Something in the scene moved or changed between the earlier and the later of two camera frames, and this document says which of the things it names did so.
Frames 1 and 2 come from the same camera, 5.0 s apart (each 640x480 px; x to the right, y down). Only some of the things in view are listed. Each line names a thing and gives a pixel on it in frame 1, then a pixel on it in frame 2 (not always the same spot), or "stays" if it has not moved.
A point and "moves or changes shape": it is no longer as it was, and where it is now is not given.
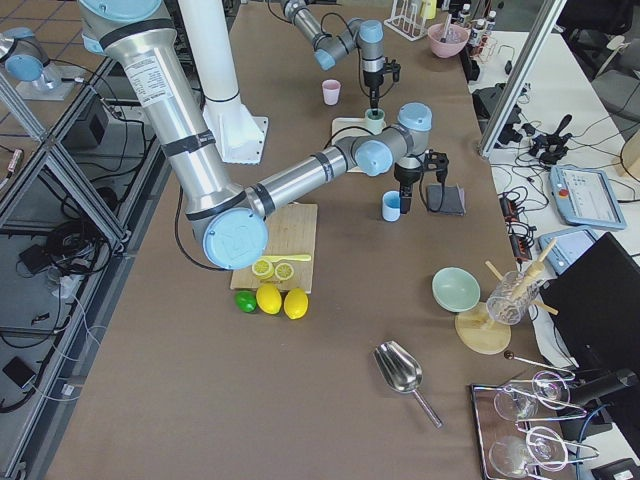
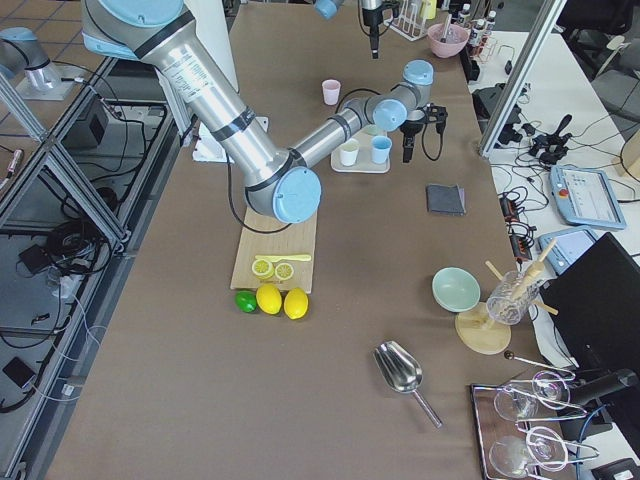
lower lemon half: (284, 271) stays
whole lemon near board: (269, 299) stays
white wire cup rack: (406, 19) stays
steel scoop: (402, 371) stays
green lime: (246, 300) stays
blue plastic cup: (391, 206) moves or changes shape
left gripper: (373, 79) -> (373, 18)
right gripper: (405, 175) -> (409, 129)
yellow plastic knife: (277, 259) stays
